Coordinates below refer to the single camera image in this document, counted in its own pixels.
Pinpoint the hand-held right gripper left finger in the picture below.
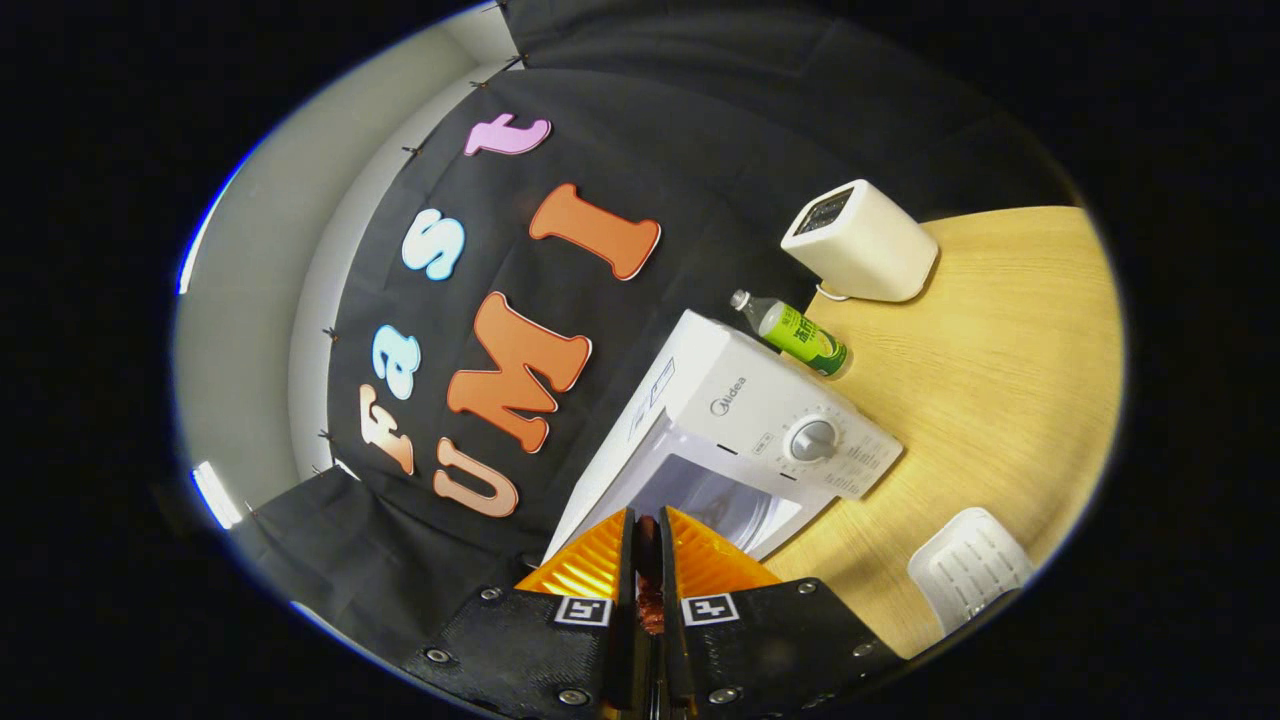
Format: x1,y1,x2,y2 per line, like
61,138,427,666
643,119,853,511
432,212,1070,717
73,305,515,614
398,506,646,720

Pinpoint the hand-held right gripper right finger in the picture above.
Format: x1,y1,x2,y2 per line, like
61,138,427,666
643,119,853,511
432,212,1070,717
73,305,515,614
657,505,908,720

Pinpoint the reddish brown meat piece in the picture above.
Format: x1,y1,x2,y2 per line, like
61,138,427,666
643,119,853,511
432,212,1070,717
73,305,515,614
636,515,666,637

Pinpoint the white microwave oven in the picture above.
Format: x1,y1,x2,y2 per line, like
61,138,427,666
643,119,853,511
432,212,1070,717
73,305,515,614
540,308,905,566

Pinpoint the glass microwave turntable plate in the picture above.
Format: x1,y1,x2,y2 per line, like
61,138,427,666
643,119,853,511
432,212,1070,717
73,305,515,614
690,478,779,553

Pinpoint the white plastic tray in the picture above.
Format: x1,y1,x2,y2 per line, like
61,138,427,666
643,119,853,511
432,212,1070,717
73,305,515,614
907,506,1037,637

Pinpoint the green label drink bottle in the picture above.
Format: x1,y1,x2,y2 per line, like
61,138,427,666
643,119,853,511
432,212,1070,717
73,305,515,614
730,289,852,379

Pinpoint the ceiling light panel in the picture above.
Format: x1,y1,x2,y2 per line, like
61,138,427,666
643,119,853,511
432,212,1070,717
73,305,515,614
190,460,246,531

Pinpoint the white toaster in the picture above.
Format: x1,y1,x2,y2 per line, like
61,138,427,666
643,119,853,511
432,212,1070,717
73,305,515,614
780,179,941,304

